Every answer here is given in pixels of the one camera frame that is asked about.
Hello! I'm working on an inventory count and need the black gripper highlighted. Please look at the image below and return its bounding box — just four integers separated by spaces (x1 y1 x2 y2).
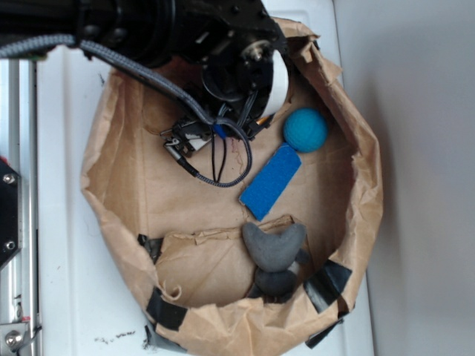
171 1 289 115

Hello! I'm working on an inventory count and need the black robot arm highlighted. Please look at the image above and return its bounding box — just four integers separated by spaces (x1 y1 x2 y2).
1 1 289 116

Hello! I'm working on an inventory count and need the teal felt ball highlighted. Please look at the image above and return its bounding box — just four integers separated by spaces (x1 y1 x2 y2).
283 108 329 153

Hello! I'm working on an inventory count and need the blue rectangular sponge block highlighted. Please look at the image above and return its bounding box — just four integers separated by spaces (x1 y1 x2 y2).
239 143 301 221

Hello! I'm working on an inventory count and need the light grey curved stone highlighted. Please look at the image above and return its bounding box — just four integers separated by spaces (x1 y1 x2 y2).
242 222 309 273

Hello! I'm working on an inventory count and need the crumpled brown paper bag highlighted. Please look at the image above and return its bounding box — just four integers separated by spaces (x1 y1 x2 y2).
81 19 383 355

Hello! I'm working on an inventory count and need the dark grey oval stone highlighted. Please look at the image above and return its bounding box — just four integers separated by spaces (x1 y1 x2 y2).
255 268 297 297

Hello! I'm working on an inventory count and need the aluminium extrusion rail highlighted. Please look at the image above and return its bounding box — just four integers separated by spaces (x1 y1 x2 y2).
1 59 42 355

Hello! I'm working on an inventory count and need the black octagonal mount plate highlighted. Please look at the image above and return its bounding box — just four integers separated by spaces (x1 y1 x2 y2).
0 156 21 270

